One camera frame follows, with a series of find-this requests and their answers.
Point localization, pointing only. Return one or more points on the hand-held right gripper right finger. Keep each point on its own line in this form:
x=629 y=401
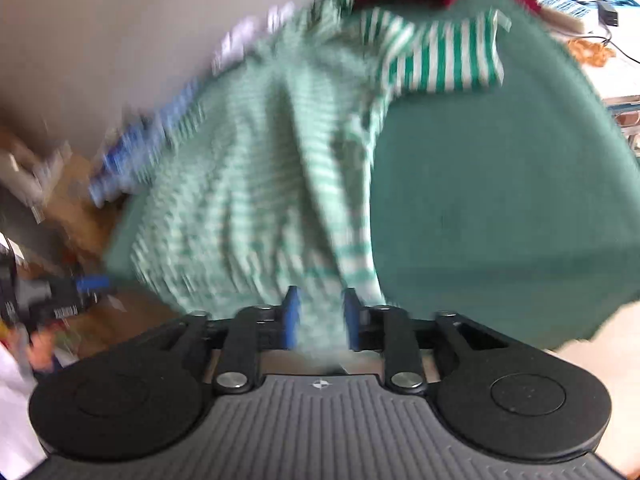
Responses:
x=350 y=317

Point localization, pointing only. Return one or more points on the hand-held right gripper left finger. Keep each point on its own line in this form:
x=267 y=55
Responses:
x=291 y=317

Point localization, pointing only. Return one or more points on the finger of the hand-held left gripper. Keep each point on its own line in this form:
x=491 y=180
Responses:
x=92 y=285

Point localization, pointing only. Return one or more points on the green striped shirt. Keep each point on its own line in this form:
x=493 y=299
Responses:
x=250 y=185

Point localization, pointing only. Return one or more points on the person's left hand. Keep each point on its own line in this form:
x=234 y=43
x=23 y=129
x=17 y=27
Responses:
x=42 y=350

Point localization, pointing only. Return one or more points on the blue patterned cloth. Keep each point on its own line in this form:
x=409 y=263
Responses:
x=130 y=160

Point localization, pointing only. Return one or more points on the green blanket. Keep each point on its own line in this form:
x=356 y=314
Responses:
x=500 y=185

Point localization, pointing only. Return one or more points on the white garment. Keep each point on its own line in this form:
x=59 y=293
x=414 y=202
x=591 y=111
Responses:
x=240 y=40

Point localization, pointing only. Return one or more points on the white power strip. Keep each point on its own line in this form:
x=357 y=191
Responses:
x=565 y=7

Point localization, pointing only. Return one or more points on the black power adapter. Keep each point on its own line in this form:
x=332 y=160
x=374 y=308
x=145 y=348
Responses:
x=608 y=12

